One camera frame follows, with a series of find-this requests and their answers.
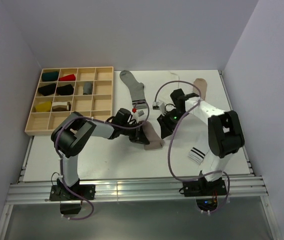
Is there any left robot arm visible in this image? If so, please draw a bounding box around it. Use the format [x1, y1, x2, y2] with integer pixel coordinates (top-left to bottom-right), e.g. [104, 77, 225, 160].
[51, 108, 150, 200]

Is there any rolled black sock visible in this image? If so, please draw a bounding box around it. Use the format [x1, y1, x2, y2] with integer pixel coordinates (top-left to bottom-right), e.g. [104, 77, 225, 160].
[56, 84, 74, 96]

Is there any rolled brown white sock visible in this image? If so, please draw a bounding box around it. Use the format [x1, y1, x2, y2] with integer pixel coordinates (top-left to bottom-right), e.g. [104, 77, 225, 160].
[52, 101, 71, 112]

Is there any plain white sock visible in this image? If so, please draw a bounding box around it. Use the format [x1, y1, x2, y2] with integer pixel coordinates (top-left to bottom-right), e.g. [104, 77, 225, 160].
[167, 70, 180, 89]

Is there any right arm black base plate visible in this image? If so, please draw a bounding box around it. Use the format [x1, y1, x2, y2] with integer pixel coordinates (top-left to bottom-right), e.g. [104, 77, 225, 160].
[179, 178, 227, 197]

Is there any grey sock with black stripes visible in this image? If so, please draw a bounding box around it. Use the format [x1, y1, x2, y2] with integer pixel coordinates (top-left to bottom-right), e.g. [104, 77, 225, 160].
[120, 70, 147, 110]

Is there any rolled green sock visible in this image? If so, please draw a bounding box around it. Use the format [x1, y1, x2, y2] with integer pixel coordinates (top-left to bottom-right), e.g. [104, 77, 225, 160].
[42, 71, 59, 82]

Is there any rolled red sock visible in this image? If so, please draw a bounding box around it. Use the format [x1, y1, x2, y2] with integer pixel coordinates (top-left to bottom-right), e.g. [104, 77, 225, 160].
[59, 74, 76, 82]

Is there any beige sock with rust stripes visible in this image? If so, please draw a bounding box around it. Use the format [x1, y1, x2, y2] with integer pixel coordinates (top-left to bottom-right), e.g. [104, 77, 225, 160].
[142, 121, 164, 151]

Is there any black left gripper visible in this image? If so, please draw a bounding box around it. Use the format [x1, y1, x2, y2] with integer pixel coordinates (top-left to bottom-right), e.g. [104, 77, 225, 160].
[120, 121, 149, 145]

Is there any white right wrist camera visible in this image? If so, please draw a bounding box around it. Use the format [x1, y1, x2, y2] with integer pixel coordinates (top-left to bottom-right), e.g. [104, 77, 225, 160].
[152, 100, 165, 112]

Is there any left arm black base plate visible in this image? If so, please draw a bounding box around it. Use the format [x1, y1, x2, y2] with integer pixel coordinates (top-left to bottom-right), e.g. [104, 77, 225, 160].
[49, 184, 96, 202]

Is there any wooden compartment tray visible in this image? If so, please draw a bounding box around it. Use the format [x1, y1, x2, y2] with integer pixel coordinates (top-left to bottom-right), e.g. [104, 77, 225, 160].
[25, 66, 114, 136]

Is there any rolled yellow sock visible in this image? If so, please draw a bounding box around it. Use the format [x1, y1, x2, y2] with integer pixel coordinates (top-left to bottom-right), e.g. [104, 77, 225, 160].
[35, 101, 52, 113]

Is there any aluminium extrusion rail frame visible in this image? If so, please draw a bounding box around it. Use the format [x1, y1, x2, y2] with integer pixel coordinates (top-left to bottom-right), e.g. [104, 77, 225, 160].
[0, 71, 282, 240]

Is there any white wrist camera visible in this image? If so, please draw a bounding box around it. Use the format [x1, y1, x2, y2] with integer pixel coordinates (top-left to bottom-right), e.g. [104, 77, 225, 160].
[152, 100, 165, 112]
[132, 108, 145, 122]

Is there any rolled dark sock in tray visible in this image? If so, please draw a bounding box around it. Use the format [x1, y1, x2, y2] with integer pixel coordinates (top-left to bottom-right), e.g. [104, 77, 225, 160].
[38, 83, 56, 96]

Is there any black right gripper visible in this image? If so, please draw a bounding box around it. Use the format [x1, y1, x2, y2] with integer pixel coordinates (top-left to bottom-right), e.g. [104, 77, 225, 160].
[157, 108, 189, 140]

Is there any dark grey sock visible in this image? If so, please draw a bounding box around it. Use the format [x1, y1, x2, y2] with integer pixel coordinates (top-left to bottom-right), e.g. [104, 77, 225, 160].
[83, 81, 93, 95]

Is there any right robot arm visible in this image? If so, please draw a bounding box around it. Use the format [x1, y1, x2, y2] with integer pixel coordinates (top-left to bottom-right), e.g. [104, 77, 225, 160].
[157, 88, 244, 195]

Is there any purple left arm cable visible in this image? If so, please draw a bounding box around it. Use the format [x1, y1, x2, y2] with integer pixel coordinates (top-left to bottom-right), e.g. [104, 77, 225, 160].
[51, 99, 149, 221]

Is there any beige red reindeer sock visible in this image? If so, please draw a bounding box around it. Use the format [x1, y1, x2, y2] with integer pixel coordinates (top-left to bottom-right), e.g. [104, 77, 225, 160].
[193, 78, 207, 100]

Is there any white sock with black stripes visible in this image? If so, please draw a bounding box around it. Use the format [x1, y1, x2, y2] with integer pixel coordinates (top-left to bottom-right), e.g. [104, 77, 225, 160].
[188, 143, 209, 165]

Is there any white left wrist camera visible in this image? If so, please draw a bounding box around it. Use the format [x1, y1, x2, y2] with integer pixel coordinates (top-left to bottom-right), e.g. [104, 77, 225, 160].
[132, 108, 145, 122]

